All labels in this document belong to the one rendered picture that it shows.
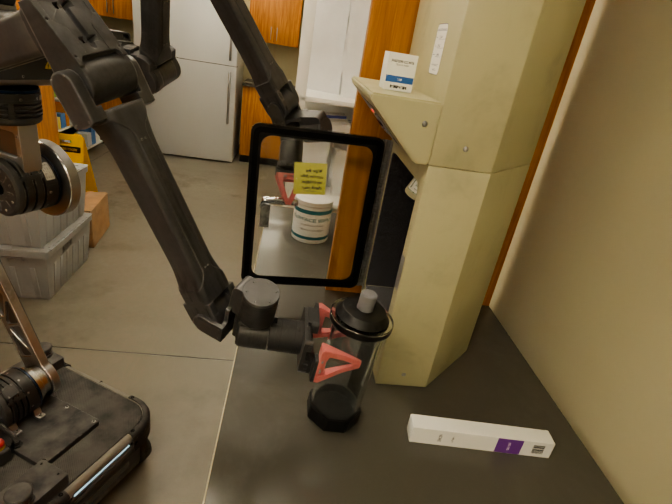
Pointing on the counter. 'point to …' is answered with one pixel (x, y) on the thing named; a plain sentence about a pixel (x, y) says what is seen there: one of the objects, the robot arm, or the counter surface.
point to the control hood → (404, 117)
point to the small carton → (398, 71)
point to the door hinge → (375, 211)
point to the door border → (363, 206)
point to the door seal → (254, 195)
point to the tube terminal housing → (470, 167)
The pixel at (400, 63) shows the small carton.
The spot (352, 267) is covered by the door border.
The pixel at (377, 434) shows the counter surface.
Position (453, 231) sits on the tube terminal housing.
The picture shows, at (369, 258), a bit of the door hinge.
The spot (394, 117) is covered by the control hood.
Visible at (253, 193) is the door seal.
